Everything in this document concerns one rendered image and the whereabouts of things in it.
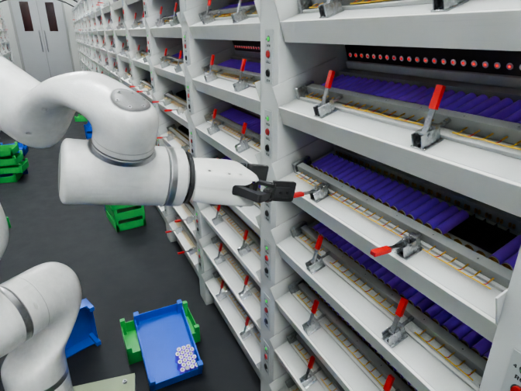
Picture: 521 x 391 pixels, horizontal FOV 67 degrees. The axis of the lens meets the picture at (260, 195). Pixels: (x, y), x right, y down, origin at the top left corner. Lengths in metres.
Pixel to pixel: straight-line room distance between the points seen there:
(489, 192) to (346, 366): 0.59
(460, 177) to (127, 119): 0.43
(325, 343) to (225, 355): 0.77
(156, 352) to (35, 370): 0.84
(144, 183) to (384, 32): 0.43
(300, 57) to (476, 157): 0.52
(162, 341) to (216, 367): 0.25
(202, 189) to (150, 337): 1.28
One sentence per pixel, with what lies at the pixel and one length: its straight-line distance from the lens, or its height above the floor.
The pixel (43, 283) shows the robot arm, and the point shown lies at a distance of 0.90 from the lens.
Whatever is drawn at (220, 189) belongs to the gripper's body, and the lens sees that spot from 0.55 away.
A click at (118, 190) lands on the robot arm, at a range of 0.53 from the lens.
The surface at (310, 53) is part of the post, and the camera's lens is 1.00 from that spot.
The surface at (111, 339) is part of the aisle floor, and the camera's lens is 1.94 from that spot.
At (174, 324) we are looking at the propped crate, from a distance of 1.80.
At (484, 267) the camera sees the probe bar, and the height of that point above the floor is 0.93.
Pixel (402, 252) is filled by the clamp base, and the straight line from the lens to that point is 0.71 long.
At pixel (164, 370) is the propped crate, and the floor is 0.03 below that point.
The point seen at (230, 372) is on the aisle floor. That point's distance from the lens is 1.70.
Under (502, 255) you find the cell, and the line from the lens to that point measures 0.69.
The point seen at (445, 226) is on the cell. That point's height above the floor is 0.93.
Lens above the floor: 1.24
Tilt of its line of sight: 22 degrees down
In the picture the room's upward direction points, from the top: straight up
